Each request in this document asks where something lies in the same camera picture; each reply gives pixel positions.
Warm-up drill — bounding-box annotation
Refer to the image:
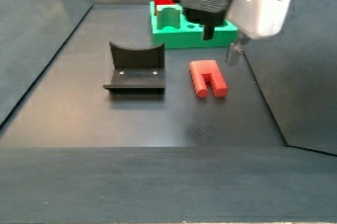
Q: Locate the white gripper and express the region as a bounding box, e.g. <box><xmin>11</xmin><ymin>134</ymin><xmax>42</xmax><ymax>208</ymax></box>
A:
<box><xmin>203</xmin><ymin>0</ymin><xmax>291</xmax><ymax>66</ymax></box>

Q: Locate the red square-circle forked block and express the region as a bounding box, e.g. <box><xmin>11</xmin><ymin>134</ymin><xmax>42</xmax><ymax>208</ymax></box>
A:
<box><xmin>190</xmin><ymin>60</ymin><xmax>228</xmax><ymax>98</ymax></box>

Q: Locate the green shape-sorter fixture base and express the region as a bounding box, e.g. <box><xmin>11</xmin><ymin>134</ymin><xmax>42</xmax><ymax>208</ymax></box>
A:
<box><xmin>150</xmin><ymin>2</ymin><xmax>238</xmax><ymax>49</ymax></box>

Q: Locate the red square block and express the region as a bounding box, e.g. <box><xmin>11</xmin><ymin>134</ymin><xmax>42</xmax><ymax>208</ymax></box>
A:
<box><xmin>154</xmin><ymin>0</ymin><xmax>175</xmax><ymax>14</ymax></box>

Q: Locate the black curved regrasp stand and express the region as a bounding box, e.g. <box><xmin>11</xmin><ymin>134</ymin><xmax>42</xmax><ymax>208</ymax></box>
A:
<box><xmin>104</xmin><ymin>42</ymin><xmax>167</xmax><ymax>92</ymax></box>

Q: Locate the green notched block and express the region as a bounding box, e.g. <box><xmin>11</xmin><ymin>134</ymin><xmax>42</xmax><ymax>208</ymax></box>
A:
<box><xmin>158</xmin><ymin>5</ymin><xmax>180</xmax><ymax>30</ymax></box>

